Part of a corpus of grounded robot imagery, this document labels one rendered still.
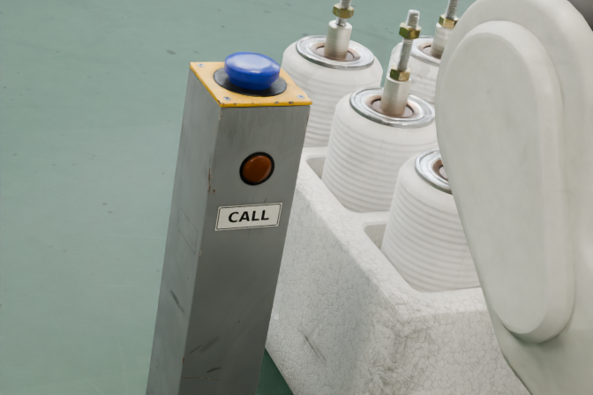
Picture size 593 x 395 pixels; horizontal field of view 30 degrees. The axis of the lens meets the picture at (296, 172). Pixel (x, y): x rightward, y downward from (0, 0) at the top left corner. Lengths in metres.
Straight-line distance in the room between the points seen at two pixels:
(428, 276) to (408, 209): 0.05
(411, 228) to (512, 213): 0.37
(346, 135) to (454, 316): 0.19
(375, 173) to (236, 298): 0.17
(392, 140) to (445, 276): 0.13
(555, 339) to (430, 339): 0.36
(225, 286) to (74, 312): 0.26
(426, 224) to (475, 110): 0.35
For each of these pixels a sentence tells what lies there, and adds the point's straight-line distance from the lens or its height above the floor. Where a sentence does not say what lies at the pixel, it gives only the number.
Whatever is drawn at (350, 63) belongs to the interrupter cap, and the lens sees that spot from 1.03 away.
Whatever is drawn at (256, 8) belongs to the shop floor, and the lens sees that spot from 1.90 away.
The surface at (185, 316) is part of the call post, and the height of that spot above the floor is 0.13.
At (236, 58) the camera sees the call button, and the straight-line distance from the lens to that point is 0.79.
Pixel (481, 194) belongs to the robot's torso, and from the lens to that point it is 0.50.
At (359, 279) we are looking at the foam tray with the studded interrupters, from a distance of 0.87.
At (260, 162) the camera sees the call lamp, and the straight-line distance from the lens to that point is 0.79.
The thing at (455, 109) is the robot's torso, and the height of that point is 0.43.
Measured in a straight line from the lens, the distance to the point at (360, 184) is 0.94.
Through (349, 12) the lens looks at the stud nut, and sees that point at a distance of 1.03.
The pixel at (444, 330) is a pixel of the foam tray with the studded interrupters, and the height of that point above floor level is 0.16.
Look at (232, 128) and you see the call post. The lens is 0.77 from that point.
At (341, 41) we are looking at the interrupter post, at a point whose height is 0.27.
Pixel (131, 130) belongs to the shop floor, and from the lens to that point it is 1.41.
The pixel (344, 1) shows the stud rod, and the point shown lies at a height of 0.31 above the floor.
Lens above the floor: 0.63
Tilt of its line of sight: 27 degrees down
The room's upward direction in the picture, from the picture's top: 11 degrees clockwise
